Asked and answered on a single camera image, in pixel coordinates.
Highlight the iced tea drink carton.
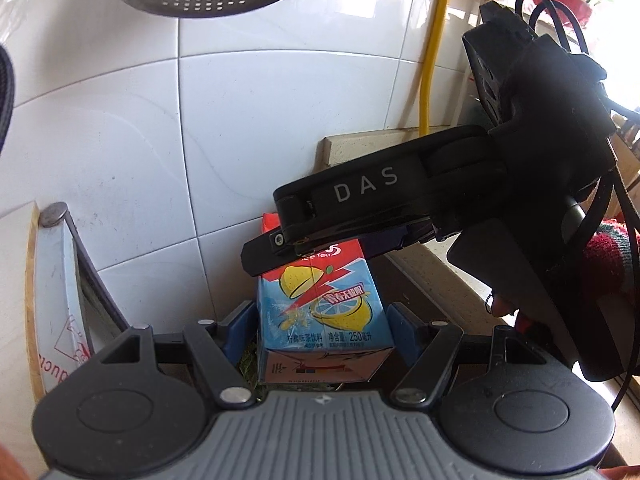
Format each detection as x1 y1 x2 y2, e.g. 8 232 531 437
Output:
257 240 394 385

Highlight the yellow gas hose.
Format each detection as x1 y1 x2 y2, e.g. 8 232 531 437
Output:
418 0 459 137

